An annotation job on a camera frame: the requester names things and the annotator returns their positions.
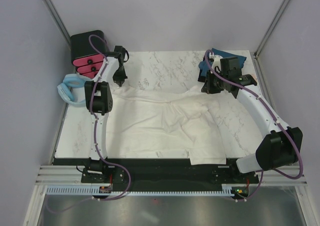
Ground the black pink drawer box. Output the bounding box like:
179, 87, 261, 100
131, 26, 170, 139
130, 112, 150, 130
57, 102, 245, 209
70, 30, 109, 79

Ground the white t shirt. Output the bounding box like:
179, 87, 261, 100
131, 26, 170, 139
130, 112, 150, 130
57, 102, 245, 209
106, 87, 226, 165

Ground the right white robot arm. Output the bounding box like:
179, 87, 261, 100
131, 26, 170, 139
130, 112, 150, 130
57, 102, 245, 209
202, 50, 304, 183

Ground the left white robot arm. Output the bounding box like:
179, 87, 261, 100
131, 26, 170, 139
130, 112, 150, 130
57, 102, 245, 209
84, 46, 129, 182

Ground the folded teal t shirt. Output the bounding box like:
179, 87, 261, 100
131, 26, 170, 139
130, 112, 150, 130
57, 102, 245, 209
198, 48, 247, 78

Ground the small pink cube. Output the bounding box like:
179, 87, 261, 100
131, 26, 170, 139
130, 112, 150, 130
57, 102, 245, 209
251, 74, 258, 84

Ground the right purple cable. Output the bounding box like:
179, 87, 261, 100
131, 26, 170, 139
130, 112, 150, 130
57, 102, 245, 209
203, 49, 305, 203

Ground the purple cable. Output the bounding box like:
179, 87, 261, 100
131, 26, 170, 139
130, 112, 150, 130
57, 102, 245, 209
44, 34, 133, 213
203, 49, 305, 203

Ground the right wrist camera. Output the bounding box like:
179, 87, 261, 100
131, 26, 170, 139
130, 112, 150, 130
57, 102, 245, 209
208, 52, 223, 69

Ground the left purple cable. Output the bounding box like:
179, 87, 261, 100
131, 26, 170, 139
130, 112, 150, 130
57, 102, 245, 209
44, 34, 133, 213

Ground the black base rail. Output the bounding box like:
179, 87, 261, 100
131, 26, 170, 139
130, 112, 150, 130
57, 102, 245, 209
53, 158, 273, 201

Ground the white slotted cable duct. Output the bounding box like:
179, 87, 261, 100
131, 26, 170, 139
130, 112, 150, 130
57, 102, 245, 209
46, 185, 234, 197

